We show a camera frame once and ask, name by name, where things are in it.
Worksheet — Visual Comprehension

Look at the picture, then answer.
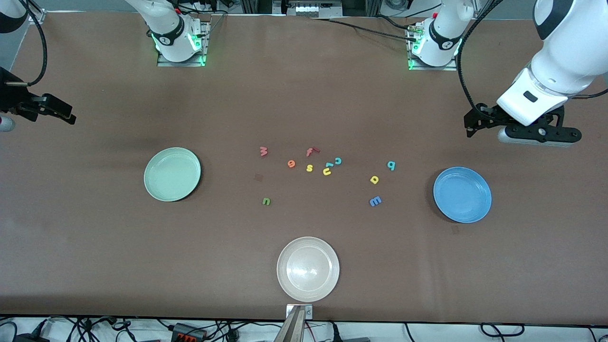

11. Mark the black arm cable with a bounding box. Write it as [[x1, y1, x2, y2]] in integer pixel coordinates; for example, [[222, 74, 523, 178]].
[[457, 0, 504, 114], [4, 0, 48, 87]]

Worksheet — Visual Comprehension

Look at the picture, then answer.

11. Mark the brown table cover sheet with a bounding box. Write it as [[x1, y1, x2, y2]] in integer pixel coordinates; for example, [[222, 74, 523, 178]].
[[0, 10, 608, 327]]

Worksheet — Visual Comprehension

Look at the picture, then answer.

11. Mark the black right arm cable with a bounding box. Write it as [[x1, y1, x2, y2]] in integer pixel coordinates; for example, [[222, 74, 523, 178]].
[[4, 0, 48, 87]]

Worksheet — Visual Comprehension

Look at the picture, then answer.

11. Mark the dark equipment rack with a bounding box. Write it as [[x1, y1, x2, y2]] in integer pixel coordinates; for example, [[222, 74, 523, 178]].
[[240, 0, 383, 18]]

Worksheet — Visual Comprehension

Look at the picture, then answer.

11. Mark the black looped floor cable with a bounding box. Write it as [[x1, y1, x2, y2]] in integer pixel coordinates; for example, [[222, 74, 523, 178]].
[[479, 323, 526, 339]]

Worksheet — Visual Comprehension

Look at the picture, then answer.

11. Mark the silver electronics box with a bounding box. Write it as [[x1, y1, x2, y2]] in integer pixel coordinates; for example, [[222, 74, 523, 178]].
[[284, 0, 343, 18]]

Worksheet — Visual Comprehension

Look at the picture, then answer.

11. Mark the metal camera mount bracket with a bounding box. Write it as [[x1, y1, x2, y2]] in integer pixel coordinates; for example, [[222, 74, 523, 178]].
[[285, 304, 314, 320]]

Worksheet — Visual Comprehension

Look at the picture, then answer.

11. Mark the blue plate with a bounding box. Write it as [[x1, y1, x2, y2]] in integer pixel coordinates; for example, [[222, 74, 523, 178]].
[[433, 166, 493, 224]]

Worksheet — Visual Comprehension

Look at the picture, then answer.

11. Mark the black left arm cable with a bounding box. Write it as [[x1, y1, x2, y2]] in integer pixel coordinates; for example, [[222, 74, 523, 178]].
[[457, 0, 504, 114]]

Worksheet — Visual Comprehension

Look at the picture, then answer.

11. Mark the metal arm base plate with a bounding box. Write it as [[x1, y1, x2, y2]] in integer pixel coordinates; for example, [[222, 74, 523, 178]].
[[157, 21, 210, 67], [407, 21, 459, 72]]

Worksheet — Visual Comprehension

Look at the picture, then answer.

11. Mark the black red power strip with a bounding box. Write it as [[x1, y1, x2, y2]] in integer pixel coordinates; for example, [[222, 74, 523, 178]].
[[171, 323, 208, 341]]

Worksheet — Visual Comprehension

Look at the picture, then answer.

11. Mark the thick black table cable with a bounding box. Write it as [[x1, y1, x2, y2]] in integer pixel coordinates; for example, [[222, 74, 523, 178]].
[[308, 17, 418, 43]]

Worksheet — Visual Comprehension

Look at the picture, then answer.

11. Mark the aluminium camera pole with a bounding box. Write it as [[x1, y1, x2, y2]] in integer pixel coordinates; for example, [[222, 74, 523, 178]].
[[274, 306, 307, 342]]

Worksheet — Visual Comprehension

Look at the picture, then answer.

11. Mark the green plate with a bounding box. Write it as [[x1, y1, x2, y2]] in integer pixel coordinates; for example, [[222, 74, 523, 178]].
[[143, 147, 202, 202]]

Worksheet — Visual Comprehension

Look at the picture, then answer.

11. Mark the white plate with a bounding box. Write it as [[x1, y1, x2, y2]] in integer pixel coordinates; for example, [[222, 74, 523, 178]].
[[276, 236, 341, 303]]

